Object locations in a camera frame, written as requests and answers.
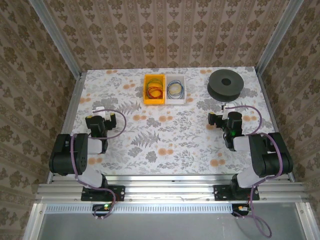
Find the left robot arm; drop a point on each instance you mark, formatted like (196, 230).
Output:
(62, 155)

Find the floral patterned table cover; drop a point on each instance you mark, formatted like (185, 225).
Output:
(175, 140)

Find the yellow plastic bin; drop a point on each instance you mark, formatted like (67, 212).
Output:
(145, 100)

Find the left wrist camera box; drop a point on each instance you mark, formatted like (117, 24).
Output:
(98, 111)

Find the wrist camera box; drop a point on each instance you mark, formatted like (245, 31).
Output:
(98, 111)
(227, 106)

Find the aluminium frame post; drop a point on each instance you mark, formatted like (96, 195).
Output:
(278, 37)
(59, 40)

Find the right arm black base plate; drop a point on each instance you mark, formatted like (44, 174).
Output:
(222, 193)

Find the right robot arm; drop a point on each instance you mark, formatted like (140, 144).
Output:
(270, 160)

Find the white plastic bin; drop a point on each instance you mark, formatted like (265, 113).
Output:
(176, 100)

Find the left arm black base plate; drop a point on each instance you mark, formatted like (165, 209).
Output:
(117, 193)

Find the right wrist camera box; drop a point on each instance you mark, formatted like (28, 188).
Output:
(227, 106)

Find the grey metal lower shelf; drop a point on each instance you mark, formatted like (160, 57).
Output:
(162, 227)

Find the small black controller board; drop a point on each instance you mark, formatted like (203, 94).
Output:
(240, 208)
(102, 207)

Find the aluminium table side rail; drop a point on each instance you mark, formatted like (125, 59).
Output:
(72, 105)
(269, 105)

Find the aluminium mounting rail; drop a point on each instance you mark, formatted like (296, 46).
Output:
(170, 187)

